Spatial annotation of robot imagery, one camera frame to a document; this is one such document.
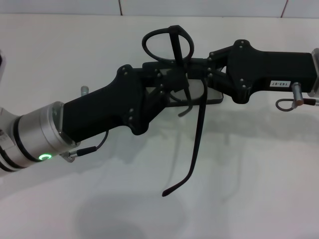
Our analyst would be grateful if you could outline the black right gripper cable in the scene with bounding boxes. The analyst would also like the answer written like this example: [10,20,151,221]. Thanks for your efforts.
[275,98,319,112]

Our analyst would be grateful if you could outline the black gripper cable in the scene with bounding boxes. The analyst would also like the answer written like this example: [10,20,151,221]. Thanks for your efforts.
[59,129,110,164]
[275,98,319,112]

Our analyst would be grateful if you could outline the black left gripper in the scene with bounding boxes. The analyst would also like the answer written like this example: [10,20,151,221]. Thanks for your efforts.
[59,63,186,147]

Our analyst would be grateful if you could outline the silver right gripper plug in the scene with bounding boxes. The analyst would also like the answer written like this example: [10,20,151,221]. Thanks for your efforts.
[292,81,306,110]

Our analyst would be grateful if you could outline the black glasses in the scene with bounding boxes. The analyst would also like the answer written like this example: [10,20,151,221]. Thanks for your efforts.
[141,24,209,198]

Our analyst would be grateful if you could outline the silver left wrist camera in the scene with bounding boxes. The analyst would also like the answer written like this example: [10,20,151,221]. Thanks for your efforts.
[0,49,7,81]

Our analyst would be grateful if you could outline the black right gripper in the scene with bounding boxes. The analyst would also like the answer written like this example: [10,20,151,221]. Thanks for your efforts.
[188,38,314,105]

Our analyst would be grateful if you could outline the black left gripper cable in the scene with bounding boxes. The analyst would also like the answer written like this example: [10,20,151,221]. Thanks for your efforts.
[59,129,110,164]

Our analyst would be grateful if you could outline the black glasses case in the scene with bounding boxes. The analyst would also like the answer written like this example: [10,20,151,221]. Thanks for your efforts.
[141,58,224,106]

